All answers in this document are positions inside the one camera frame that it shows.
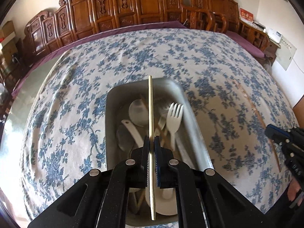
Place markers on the purple sofa cushion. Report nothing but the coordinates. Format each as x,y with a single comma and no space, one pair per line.
59,52

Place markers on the carved wooden armchair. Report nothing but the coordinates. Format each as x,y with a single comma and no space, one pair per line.
229,8

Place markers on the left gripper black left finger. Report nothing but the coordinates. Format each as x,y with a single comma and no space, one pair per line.
145,160

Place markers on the white router device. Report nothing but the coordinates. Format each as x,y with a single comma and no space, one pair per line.
274,35

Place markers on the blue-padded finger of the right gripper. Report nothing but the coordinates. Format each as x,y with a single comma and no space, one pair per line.
277,135

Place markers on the grey metal rectangular tray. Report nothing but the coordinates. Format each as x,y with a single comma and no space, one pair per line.
174,174

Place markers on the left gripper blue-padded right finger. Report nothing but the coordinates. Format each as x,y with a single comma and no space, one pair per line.
158,159

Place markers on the purple armchair cushion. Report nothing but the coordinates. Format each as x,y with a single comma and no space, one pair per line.
254,51

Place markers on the person's right hand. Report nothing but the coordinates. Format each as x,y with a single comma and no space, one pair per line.
292,190

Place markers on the blue floral white tablecloth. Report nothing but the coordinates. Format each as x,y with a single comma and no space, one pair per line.
71,127

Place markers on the wooden side table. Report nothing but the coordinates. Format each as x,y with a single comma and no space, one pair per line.
260,40

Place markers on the red greeting card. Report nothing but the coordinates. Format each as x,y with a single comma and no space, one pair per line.
245,16

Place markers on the white plastic rice spoon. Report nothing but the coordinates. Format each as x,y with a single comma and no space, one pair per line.
165,199

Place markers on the gold-tipped chopstick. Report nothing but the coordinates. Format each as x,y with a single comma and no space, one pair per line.
151,168

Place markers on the white electrical panel box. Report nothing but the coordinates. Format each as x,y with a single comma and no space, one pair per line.
285,53

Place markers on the carved wooden long sofa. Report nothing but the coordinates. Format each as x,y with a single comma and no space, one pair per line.
77,19

